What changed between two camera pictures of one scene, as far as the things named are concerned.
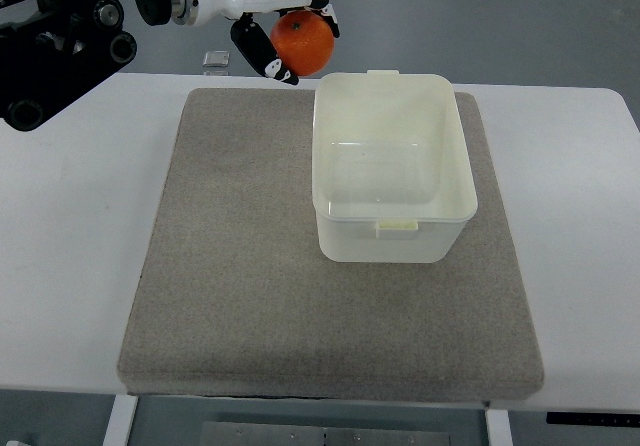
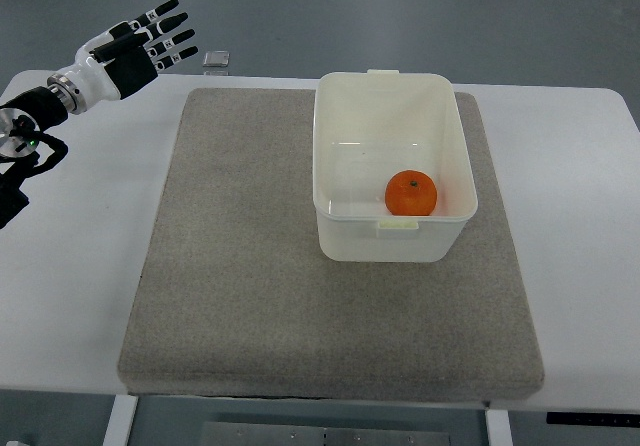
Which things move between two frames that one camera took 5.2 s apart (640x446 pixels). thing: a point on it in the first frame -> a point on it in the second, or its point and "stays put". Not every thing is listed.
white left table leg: [118, 429] stays put
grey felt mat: [232, 296] stays put
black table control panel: [593, 419] stays put
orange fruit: [303, 41] -> [410, 192]
